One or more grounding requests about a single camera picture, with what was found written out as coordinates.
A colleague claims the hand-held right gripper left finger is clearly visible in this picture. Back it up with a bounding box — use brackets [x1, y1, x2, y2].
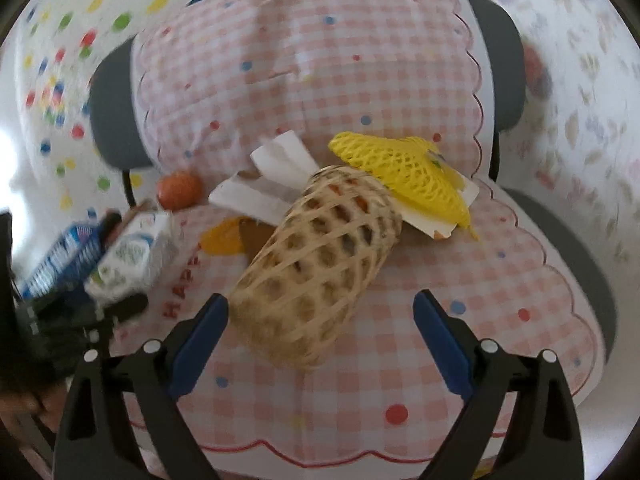
[52, 292, 230, 480]

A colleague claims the pink checked cloth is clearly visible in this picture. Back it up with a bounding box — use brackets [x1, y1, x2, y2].
[107, 0, 607, 473]

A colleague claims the grey chair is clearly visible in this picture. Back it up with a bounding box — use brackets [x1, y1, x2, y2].
[88, 0, 617, 365]

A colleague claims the small red-orange round fruit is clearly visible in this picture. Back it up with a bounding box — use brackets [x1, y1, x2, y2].
[156, 171, 203, 210]

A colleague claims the floral cloth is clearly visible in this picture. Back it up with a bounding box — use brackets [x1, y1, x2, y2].
[470, 0, 638, 281]

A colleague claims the yellow foam fruit net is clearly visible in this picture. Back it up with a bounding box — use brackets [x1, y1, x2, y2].
[328, 131, 480, 241]

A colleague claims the white card piece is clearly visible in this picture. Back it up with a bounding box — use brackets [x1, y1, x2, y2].
[399, 179, 481, 240]

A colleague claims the polka-dot cloth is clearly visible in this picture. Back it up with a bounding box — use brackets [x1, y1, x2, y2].
[7, 0, 451, 213]

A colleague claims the white paper wrapper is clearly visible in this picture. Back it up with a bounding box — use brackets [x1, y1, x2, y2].
[207, 172, 303, 226]

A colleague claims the white green carton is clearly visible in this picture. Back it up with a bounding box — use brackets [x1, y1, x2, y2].
[84, 209, 180, 307]

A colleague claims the blue white plastic wrapper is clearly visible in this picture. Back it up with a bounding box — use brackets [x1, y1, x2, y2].
[19, 220, 108, 301]

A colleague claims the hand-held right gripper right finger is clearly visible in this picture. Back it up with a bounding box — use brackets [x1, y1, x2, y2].
[412, 289, 586, 480]

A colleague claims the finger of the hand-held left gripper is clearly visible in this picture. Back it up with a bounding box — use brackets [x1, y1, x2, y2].
[29, 293, 150, 342]

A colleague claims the beige foam fruit net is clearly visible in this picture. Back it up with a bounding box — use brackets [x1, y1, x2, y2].
[231, 165, 404, 372]

